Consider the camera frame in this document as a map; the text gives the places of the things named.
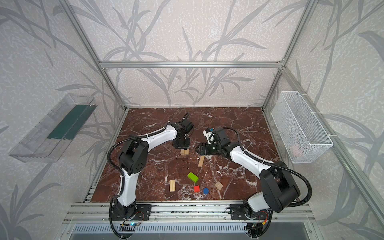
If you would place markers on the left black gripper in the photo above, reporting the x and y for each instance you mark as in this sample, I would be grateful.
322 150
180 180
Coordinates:
181 142

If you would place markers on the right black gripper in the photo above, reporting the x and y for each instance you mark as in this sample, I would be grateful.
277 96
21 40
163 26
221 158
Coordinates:
208 147

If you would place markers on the plain wood block three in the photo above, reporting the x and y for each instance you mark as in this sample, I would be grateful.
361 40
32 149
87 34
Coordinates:
201 161

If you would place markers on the green block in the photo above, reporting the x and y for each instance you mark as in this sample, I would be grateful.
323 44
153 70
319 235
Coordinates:
194 178

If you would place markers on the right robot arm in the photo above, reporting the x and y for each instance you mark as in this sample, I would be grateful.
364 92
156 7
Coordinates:
281 187

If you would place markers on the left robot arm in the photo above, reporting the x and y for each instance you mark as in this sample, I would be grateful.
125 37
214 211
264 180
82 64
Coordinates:
129 157

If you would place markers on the wide striped wood block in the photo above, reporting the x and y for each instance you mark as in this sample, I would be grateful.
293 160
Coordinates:
172 186

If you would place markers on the red cube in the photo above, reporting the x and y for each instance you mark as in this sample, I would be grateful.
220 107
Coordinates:
197 189

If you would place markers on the small wood cube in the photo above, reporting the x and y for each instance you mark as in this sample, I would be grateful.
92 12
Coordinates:
218 186

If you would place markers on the pink object in basket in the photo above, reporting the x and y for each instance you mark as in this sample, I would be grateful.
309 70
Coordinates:
296 151

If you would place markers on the clear plastic bin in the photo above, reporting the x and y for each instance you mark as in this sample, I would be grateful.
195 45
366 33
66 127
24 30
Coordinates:
50 138

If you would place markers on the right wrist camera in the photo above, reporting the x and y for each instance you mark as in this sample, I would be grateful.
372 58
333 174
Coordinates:
209 135

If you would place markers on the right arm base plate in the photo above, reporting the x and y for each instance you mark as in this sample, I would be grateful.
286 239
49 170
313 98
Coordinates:
240 212

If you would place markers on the aluminium frame crossbar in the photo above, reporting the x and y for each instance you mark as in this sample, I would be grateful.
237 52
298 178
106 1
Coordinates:
189 64

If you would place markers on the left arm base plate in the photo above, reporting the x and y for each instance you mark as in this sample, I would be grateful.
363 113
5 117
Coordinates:
139 212

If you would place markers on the white wire basket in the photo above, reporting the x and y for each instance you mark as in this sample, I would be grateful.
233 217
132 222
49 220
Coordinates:
298 124

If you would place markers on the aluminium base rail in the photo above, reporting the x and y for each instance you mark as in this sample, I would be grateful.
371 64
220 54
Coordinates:
182 212

